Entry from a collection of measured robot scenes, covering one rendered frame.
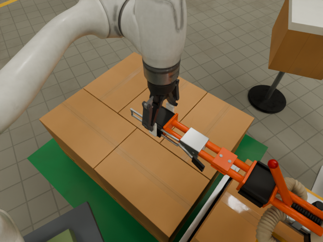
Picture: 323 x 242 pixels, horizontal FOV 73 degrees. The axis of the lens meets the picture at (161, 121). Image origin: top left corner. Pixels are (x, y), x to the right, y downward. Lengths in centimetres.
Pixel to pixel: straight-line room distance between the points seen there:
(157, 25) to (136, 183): 106
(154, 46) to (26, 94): 24
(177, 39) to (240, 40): 297
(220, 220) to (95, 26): 75
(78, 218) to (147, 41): 89
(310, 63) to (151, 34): 166
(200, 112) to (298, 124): 125
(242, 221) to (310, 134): 178
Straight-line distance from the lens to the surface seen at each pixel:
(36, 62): 42
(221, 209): 92
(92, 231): 112
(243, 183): 64
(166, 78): 52
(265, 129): 240
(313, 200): 86
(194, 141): 67
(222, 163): 66
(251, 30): 367
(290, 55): 194
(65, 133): 164
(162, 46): 45
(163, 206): 131
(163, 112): 72
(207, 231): 89
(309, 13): 196
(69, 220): 116
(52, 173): 217
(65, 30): 49
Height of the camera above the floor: 181
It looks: 55 degrees down
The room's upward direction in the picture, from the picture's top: straight up
